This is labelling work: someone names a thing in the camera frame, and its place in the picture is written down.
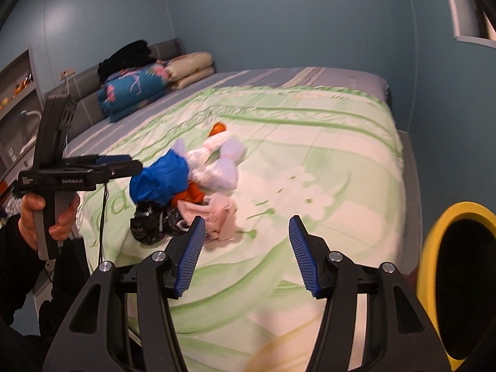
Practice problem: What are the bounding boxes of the white lavender garment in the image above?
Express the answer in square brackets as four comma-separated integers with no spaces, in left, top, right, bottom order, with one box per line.
[205,134,247,163]

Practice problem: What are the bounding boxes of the black cable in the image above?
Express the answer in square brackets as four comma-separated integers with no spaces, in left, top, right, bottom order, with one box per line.
[98,181,111,268]

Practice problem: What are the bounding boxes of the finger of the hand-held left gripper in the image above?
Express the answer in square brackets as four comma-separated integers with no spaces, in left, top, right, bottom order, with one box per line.
[93,160,143,184]
[95,154,133,165]

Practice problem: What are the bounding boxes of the black clothing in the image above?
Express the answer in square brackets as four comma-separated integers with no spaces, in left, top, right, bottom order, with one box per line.
[97,40,156,84]

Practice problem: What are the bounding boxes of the black patterned garment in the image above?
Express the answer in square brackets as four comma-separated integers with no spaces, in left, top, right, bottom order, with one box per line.
[129,199,194,246]

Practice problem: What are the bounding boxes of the blue floral folded quilt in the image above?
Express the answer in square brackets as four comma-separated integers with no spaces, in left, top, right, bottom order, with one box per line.
[97,62,171,124]

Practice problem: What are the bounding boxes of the orange plastic bag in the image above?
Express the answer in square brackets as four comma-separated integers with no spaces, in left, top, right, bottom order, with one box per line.
[170,182,208,208]

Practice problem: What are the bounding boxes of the person's left forearm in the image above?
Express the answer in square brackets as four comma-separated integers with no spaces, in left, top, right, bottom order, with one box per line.
[0,213,91,372]

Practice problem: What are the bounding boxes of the pink garment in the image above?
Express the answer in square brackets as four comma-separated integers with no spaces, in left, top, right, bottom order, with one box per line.
[178,194,239,241]

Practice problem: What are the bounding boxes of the window niche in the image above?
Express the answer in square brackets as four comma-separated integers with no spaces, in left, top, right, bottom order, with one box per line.
[440,0,496,49]

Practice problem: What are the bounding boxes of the wall shelf niche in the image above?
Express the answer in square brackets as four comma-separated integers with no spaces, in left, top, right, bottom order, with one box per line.
[0,48,45,171]

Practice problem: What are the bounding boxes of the blue cloth garment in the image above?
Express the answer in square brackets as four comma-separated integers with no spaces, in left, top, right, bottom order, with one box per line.
[130,151,190,206]

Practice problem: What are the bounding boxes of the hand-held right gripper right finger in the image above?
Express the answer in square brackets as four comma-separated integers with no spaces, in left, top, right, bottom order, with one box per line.
[289,215,452,372]

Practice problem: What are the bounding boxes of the beige pillows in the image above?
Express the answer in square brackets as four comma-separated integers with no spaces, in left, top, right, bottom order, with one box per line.
[161,51,215,89]

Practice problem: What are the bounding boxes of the yellow rimmed black basket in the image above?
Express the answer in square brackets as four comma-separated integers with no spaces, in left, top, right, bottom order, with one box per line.
[416,201,496,372]

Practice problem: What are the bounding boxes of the green floral blanket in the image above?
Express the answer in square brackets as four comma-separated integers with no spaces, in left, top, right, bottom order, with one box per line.
[79,85,405,372]

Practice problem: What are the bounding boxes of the person's left hand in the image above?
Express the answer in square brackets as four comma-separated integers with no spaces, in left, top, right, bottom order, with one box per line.
[19,193,81,249]

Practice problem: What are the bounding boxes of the grey padded headboard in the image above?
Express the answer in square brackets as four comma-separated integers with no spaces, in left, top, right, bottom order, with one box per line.
[44,38,183,140]

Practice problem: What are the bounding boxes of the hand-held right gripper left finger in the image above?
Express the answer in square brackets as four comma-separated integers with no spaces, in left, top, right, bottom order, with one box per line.
[42,216,206,372]

